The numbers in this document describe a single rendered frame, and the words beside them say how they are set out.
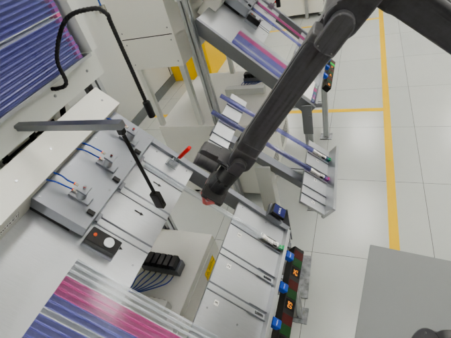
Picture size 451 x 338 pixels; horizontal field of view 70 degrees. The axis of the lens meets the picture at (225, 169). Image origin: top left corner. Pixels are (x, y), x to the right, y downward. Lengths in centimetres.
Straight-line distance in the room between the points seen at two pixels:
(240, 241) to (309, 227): 108
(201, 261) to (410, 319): 69
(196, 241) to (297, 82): 85
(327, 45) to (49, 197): 65
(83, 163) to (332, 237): 150
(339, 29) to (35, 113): 67
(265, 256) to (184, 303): 33
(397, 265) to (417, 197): 108
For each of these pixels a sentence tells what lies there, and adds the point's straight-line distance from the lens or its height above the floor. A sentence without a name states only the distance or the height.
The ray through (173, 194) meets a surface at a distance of 97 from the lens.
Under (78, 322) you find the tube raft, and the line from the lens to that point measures 80.
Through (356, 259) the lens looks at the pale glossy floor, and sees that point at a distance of 194.
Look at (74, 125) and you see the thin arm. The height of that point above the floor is 135.
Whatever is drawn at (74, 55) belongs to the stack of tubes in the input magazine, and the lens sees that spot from 94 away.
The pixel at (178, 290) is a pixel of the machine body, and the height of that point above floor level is 62.
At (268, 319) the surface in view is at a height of 73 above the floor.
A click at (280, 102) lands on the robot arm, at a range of 68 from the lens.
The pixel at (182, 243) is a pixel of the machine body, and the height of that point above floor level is 62.
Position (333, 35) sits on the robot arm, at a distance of 58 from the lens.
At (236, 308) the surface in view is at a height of 78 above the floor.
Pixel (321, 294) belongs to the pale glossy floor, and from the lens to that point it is 183.
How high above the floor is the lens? 162
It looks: 39 degrees down
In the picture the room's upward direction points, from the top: 17 degrees counter-clockwise
